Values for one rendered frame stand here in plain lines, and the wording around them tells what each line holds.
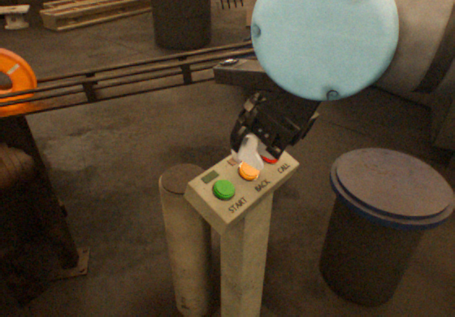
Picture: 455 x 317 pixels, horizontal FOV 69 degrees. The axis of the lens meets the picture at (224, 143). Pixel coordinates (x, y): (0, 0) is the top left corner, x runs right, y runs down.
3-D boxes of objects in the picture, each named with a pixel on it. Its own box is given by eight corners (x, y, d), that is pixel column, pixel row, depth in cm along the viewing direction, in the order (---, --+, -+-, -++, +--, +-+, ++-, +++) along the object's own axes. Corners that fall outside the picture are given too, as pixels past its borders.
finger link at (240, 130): (231, 158, 50) (248, 116, 43) (223, 151, 50) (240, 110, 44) (249, 144, 53) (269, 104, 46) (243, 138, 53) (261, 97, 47)
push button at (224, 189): (208, 190, 63) (210, 184, 61) (222, 180, 65) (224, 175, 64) (223, 205, 61) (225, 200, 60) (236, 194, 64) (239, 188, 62)
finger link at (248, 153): (248, 189, 53) (267, 154, 46) (222, 166, 55) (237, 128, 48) (259, 180, 55) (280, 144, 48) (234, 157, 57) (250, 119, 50)
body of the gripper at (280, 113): (274, 164, 45) (313, 99, 36) (229, 126, 48) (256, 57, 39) (303, 141, 50) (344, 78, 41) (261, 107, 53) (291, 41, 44)
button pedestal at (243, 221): (193, 336, 98) (177, 175, 63) (244, 282, 113) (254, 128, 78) (234, 379, 89) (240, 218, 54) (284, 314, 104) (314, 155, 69)
